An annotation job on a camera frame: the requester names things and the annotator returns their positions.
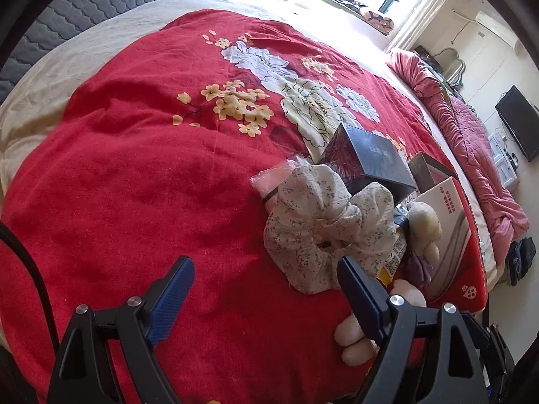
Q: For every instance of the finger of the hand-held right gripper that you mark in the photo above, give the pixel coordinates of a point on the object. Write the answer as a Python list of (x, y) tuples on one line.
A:
[(499, 353)]

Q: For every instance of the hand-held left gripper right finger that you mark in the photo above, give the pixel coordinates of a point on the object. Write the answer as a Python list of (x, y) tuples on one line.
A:
[(358, 298)]

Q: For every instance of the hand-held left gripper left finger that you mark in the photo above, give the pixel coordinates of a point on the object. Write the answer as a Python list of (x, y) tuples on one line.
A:
[(170, 303)]

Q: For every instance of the cream plush toy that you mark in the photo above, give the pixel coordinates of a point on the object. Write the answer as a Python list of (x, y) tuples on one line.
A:
[(358, 336)]

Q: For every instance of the white yellow snack packet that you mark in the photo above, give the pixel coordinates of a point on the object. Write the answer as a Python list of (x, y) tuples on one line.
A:
[(393, 256)]

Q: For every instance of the white floral scrunchie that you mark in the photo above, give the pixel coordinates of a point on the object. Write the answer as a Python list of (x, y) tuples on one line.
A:
[(320, 227)]

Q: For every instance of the brown cardboard box tray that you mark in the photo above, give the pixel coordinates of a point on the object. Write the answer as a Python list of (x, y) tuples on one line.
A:
[(425, 168)]

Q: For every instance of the black bag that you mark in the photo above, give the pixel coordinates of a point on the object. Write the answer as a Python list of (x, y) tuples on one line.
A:
[(520, 261)]

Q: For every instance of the beige teddy bear purple dress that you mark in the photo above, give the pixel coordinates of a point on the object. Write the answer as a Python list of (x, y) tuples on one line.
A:
[(423, 223)]

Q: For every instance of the red tissue pack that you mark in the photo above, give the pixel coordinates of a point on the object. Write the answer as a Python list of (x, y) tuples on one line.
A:
[(454, 240)]

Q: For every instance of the red floral blanket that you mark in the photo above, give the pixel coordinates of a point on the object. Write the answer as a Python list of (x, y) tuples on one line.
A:
[(126, 176)]

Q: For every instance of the black box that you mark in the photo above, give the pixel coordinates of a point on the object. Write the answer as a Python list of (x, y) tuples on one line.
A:
[(370, 164)]

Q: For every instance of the clear bag with pink item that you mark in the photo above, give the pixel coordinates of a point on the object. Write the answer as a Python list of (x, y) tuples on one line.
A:
[(273, 176)]

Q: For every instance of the white drawer cabinet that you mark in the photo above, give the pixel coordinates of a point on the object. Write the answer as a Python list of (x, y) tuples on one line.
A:
[(503, 164)]

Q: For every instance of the pink quilt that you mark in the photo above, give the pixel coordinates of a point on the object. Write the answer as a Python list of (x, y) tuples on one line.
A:
[(476, 147)]

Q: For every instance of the black television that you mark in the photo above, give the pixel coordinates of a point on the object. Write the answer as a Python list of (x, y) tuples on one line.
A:
[(520, 122)]

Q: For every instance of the white vanity with mirror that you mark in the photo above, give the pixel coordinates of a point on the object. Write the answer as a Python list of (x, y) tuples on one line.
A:
[(450, 67)]

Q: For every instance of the patterned blanket on sill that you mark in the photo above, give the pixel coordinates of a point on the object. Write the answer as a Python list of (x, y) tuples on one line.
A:
[(377, 19)]

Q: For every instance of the bed with cream sheet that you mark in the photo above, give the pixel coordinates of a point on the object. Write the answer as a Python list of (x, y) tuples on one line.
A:
[(126, 21)]

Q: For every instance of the white air conditioner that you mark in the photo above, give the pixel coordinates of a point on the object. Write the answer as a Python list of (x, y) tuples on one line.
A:
[(497, 29)]

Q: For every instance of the grey quilted headboard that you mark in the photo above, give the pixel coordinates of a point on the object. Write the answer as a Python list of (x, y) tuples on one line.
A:
[(75, 4)]

